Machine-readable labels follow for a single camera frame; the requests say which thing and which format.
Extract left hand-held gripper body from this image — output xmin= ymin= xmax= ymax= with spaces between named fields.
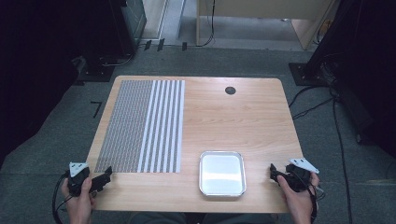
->
xmin=66 ymin=161 xmax=94 ymax=198

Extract right hand-held gripper cable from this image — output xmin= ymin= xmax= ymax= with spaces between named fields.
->
xmin=292 ymin=169 xmax=327 ymax=224

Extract person's dark trousers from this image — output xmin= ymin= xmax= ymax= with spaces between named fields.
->
xmin=126 ymin=212 xmax=276 ymax=224

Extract long black floor cable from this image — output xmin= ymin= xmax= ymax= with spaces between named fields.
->
xmin=330 ymin=90 xmax=354 ymax=224

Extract person's left hand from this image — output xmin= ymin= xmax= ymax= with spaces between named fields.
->
xmin=61 ymin=176 xmax=98 ymax=217

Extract left hand-held gripper cable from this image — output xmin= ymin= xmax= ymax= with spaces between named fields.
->
xmin=51 ymin=172 xmax=73 ymax=224

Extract grey white striped placemat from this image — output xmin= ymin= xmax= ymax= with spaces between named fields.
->
xmin=93 ymin=79 xmax=187 ymax=174

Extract light wooden cabinet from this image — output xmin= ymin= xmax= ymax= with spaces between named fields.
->
xmin=195 ymin=0 xmax=339 ymax=51

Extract person's right hand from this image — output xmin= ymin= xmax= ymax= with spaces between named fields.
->
xmin=276 ymin=171 xmax=321 ymax=217

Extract black curtain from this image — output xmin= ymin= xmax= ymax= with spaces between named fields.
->
xmin=0 ymin=0 xmax=125 ymax=171
xmin=311 ymin=0 xmax=396 ymax=160

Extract black stand base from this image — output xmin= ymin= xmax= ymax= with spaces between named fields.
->
xmin=73 ymin=55 xmax=117 ymax=87

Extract black stand with base plate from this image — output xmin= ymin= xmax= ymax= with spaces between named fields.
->
xmin=288 ymin=0 xmax=353 ymax=87

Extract hand-held gripper cable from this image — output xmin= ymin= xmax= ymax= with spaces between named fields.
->
xmin=51 ymin=172 xmax=73 ymax=224
xmin=292 ymin=169 xmax=327 ymax=224

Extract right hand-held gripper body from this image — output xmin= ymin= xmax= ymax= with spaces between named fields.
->
xmin=283 ymin=157 xmax=320 ymax=193

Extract dark equipment cabinet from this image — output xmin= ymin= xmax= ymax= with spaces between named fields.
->
xmin=111 ymin=0 xmax=148 ymax=57

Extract black cable hanging at cabinet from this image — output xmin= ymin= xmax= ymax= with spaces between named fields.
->
xmin=186 ymin=0 xmax=217 ymax=49

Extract silver metal tray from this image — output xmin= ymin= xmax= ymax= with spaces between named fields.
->
xmin=198 ymin=150 xmax=248 ymax=198

